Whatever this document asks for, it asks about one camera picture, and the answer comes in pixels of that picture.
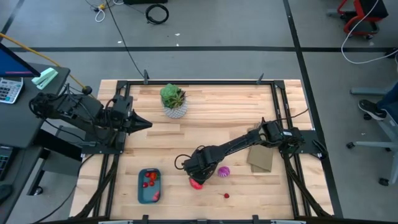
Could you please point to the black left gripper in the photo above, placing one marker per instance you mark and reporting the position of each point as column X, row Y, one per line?
column 122, row 109

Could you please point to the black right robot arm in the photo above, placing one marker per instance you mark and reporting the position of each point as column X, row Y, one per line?
column 239, row 143

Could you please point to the small red toy strawberry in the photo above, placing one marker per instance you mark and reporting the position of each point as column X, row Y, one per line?
column 153, row 176

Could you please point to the black round knob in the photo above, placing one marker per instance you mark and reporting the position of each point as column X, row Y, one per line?
column 87, row 90

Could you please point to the succulent in white patterned pot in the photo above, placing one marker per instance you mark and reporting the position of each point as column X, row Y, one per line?
column 174, row 102

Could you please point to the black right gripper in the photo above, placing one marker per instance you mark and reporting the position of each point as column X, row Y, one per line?
column 202, row 161

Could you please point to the large red toy strawberry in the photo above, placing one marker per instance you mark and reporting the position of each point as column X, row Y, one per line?
column 196, row 185

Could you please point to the person's shoe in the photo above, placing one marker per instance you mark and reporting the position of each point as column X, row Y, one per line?
column 371, row 109

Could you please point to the black keyboard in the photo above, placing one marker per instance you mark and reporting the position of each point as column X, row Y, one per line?
column 4, row 161

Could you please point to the black desk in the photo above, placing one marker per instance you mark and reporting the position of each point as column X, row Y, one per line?
column 18, row 124

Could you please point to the yellow connector plug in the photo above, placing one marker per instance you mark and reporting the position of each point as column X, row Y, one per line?
column 101, row 5

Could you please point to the mint green stapler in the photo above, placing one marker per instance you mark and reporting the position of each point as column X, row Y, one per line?
column 45, row 77

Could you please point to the black desk leg frame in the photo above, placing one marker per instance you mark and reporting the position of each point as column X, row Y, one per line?
column 59, row 143

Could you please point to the purple white striped ball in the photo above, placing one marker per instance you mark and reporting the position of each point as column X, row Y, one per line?
column 224, row 171

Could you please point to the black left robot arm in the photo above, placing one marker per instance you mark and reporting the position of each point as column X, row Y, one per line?
column 77, row 112

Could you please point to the computer monitor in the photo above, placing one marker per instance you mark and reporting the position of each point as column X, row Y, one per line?
column 12, row 65

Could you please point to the red and black cart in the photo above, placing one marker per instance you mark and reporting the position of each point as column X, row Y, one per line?
column 362, row 11

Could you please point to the black box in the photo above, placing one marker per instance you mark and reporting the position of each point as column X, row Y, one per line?
column 144, row 1

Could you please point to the grey office chair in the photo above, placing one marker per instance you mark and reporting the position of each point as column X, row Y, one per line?
column 373, row 144

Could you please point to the black metal table frame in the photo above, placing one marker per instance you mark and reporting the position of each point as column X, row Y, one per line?
column 202, row 82

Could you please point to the grey desk calculator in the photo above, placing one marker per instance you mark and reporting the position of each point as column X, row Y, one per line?
column 9, row 90

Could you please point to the teal plastic tupperware container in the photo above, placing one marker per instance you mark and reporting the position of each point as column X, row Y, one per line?
column 149, row 191

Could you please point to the tan cardboard piece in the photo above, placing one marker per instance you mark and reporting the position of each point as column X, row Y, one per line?
column 261, row 158

